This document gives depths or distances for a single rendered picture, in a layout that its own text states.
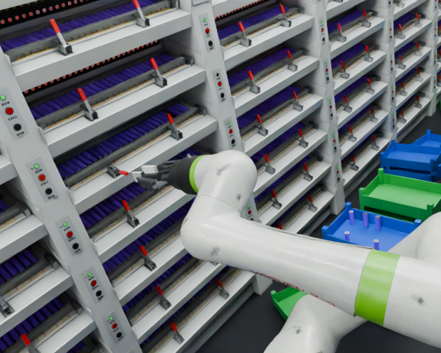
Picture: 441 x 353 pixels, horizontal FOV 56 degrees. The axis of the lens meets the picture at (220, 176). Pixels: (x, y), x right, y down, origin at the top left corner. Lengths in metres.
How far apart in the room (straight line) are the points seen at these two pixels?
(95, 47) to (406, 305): 0.98
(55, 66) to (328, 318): 0.91
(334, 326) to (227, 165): 0.45
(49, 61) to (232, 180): 0.61
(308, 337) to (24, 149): 0.82
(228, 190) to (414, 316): 0.38
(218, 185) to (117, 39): 0.61
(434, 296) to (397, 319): 0.06
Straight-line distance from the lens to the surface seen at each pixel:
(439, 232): 0.81
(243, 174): 0.83
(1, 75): 1.13
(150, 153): 1.38
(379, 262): 0.71
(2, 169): 1.16
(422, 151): 2.82
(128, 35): 1.30
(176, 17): 1.42
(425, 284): 0.69
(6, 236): 1.23
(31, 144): 1.17
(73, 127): 1.23
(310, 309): 1.05
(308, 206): 2.24
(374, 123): 2.67
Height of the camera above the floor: 1.40
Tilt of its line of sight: 27 degrees down
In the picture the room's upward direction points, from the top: 15 degrees counter-clockwise
